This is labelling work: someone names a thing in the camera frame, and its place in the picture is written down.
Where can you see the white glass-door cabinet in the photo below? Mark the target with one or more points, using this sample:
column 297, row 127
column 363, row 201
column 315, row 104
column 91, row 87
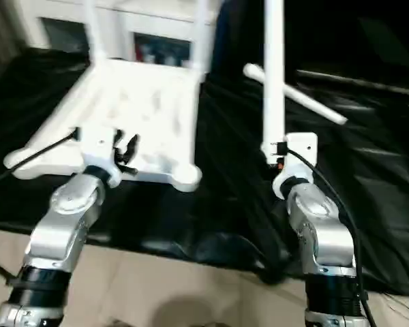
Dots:
column 122, row 20

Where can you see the dark metal rod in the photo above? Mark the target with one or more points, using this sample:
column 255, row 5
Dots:
column 361, row 83

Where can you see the white plastic table leg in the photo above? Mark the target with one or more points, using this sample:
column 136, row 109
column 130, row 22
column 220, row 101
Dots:
column 93, row 30
column 303, row 100
column 274, row 68
column 201, row 34

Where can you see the white table frame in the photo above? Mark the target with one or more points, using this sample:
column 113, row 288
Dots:
column 139, row 102

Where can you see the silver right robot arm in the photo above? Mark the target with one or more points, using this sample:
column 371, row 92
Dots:
column 320, row 225

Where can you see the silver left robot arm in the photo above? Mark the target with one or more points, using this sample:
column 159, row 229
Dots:
column 68, row 211

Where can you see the black work mat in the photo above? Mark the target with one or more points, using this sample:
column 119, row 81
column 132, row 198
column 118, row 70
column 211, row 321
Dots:
column 208, row 211

